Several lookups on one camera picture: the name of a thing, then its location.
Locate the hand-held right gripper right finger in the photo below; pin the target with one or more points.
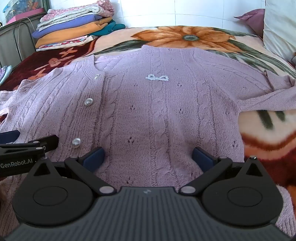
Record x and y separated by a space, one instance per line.
202 160

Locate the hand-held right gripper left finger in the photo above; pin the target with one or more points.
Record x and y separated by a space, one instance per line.
93 160

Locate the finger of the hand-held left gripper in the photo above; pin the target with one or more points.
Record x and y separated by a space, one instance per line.
46 143
9 137

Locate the lilac knit cardigan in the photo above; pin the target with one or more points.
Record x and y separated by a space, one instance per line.
148 104

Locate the stack of folded clothes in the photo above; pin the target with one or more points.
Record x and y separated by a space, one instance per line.
69 30

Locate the lilac cloth with blue trim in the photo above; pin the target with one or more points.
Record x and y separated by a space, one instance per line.
5 74

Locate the grey cabinet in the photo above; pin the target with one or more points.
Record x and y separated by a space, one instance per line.
7 44

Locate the floral plush blanket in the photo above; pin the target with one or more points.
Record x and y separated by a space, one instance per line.
185 37

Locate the clear storage box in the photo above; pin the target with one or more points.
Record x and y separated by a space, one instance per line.
23 10

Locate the mauve pillow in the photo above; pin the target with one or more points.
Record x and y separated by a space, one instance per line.
252 22

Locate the white pillow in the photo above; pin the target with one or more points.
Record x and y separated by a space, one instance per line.
281 27

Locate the black metal bed frame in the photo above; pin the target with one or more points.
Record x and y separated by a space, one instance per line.
27 30

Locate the dark frame post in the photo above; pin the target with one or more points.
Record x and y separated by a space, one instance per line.
46 5

